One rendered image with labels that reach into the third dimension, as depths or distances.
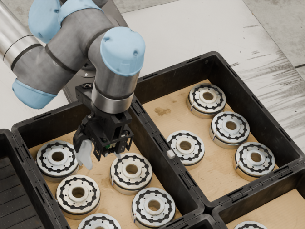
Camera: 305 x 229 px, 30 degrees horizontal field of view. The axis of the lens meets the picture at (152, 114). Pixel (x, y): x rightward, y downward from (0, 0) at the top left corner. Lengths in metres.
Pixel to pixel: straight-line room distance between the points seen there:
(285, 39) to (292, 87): 1.23
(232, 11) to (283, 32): 1.09
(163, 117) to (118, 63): 0.59
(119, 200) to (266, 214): 0.36
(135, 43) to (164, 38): 0.95
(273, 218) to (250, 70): 0.61
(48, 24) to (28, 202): 0.44
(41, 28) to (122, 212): 0.50
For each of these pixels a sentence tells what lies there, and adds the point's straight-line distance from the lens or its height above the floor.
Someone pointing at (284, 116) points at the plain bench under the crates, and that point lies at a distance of 1.79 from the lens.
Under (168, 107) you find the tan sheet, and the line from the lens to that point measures 1.55.
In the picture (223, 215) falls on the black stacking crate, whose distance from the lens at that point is 1.32.
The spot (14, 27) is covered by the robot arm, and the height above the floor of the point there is 1.27.
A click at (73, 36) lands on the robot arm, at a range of 1.02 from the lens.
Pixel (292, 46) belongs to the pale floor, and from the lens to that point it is 3.07.
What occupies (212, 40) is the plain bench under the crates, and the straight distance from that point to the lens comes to 1.94.
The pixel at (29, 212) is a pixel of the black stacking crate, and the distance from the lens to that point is 1.36.
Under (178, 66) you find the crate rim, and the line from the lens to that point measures 1.51.
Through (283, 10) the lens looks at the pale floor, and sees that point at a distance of 3.26.
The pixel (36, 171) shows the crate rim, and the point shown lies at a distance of 1.29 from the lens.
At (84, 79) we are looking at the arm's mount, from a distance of 1.62.
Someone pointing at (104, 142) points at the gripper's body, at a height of 1.12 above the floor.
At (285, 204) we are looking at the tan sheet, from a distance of 1.46.
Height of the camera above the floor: 2.03
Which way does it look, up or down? 52 degrees down
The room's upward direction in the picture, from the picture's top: 11 degrees clockwise
